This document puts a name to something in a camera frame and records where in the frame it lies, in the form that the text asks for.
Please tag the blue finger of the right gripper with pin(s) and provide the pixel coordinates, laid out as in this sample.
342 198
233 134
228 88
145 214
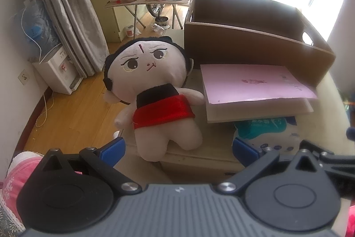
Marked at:
350 133

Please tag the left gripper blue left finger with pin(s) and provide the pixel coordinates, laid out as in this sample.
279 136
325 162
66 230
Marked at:
112 152

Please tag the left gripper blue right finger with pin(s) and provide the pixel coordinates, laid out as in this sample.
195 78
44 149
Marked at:
244 152

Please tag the blue wet wipes pack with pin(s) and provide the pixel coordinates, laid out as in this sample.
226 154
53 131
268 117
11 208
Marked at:
278 133

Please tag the pink book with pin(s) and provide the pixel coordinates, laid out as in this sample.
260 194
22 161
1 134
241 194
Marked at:
236 92

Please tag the plush doll red shirt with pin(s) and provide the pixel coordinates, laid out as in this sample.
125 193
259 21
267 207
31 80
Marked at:
148 75

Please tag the white water dispenser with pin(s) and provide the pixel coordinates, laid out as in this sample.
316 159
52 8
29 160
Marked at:
58 71

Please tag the brown cardboard box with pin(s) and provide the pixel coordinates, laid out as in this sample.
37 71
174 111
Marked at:
256 32

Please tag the grey curtain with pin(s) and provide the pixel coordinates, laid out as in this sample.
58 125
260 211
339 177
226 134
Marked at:
80 32

